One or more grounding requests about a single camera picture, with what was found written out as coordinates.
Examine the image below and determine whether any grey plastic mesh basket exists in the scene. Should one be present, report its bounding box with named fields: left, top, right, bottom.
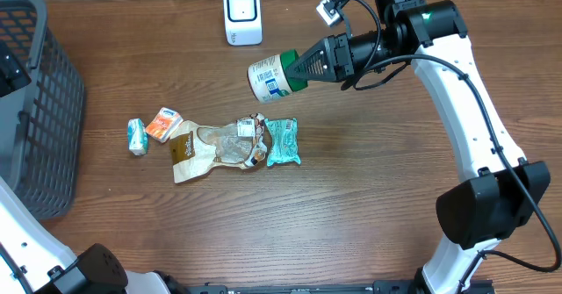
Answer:
left=1, top=0, right=86, bottom=220

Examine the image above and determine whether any green lid jar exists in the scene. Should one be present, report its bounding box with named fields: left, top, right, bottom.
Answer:
left=248, top=50, right=308, bottom=104

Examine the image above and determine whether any orange small carton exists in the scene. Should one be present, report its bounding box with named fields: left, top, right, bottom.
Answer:
left=145, top=107, right=184, bottom=143

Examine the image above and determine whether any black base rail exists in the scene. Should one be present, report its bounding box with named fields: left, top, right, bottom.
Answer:
left=175, top=278, right=496, bottom=294

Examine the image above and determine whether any light green wipes packet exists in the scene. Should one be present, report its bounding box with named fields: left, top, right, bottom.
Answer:
left=264, top=118, right=301, bottom=167

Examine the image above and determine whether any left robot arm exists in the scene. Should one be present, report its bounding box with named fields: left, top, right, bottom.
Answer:
left=1, top=181, right=185, bottom=293

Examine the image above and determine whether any teal white small carton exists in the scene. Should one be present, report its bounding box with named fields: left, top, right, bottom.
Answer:
left=127, top=118, right=148, bottom=156

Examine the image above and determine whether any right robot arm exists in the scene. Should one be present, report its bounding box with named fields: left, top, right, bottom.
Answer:
left=285, top=0, right=551, bottom=293

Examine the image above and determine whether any clear brown snack bag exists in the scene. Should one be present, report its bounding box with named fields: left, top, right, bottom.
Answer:
left=169, top=113, right=268, bottom=183

